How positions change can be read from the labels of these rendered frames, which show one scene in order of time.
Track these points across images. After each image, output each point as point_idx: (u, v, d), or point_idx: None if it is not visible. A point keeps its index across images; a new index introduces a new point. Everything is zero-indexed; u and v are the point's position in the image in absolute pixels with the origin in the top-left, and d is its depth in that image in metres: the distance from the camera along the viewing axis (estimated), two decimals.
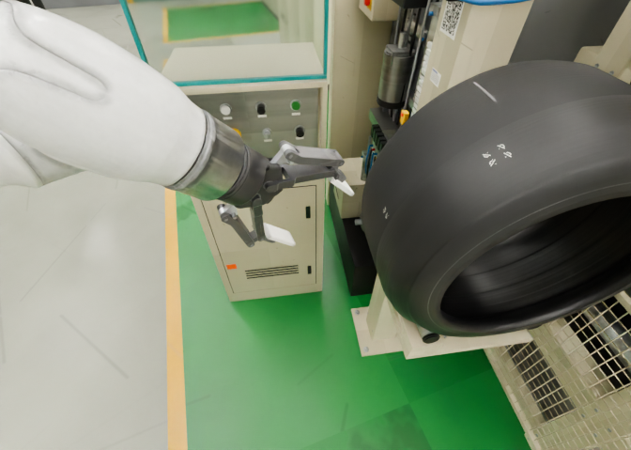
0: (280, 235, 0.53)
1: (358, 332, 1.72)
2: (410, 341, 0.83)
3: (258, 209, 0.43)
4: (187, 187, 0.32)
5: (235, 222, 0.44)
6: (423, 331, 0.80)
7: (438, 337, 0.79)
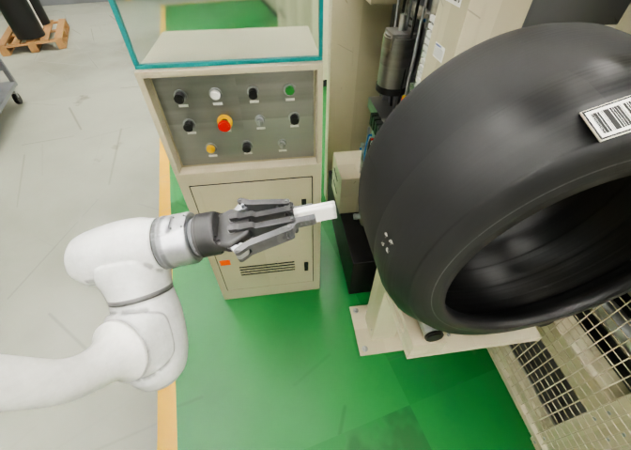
0: (314, 215, 0.54)
1: (356, 331, 1.66)
2: (411, 339, 0.77)
3: None
4: None
5: None
6: None
7: (440, 338, 0.74)
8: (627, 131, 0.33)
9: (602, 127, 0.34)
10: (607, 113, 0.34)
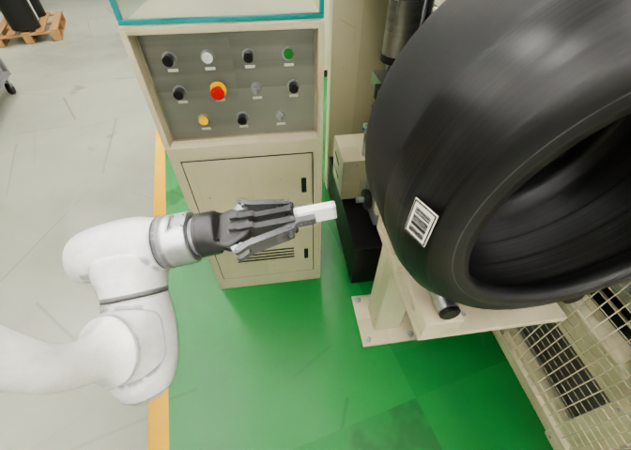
0: (314, 215, 0.54)
1: (359, 320, 1.58)
2: (423, 318, 0.69)
3: None
4: None
5: None
6: (443, 302, 0.65)
7: (459, 312, 0.65)
8: (429, 234, 0.41)
9: (418, 236, 0.43)
10: (413, 223, 0.43)
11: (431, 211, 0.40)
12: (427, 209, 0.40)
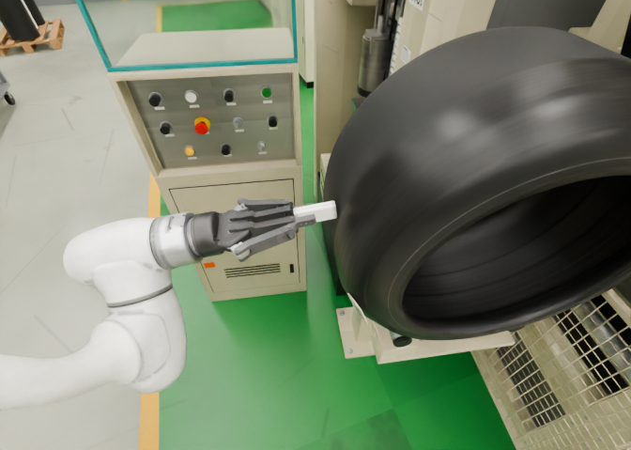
0: (314, 215, 0.54)
1: (342, 333, 1.66)
2: (381, 345, 0.76)
3: None
4: None
5: None
6: (391, 337, 0.75)
7: (403, 340, 0.72)
8: (363, 318, 0.56)
9: (361, 316, 0.58)
10: (355, 307, 0.58)
11: (356, 305, 0.54)
12: (354, 303, 0.55)
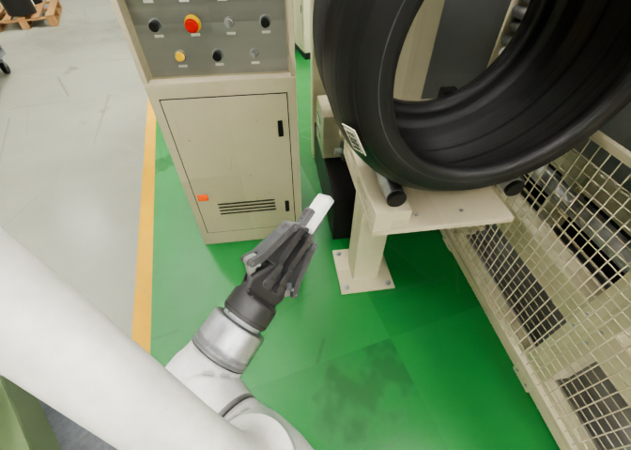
0: (316, 215, 0.53)
1: (338, 271, 1.63)
2: (375, 209, 0.73)
3: (285, 279, 0.50)
4: (245, 364, 0.45)
5: (296, 286, 0.52)
6: (396, 187, 0.70)
7: (405, 200, 0.70)
8: (360, 145, 0.55)
9: (359, 149, 0.57)
10: (352, 142, 0.58)
11: (350, 129, 0.54)
12: (348, 129, 0.54)
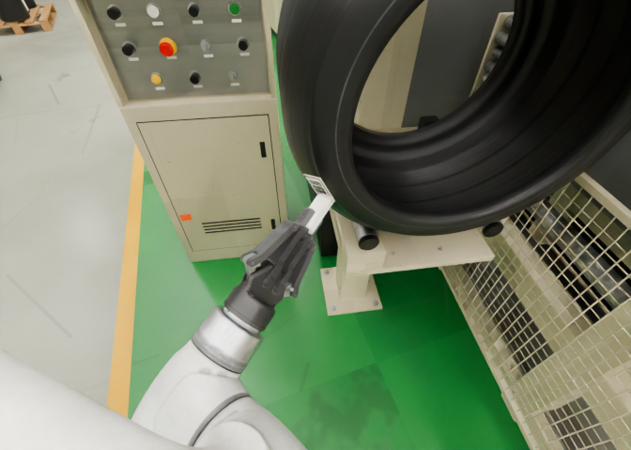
0: (315, 215, 0.53)
1: (325, 291, 1.59)
2: (346, 250, 0.70)
3: (284, 279, 0.50)
4: (244, 364, 0.45)
5: (296, 286, 0.52)
6: (368, 230, 0.66)
7: (377, 244, 0.67)
8: (328, 192, 0.52)
9: None
10: (317, 191, 0.55)
11: (315, 178, 0.51)
12: (313, 178, 0.51)
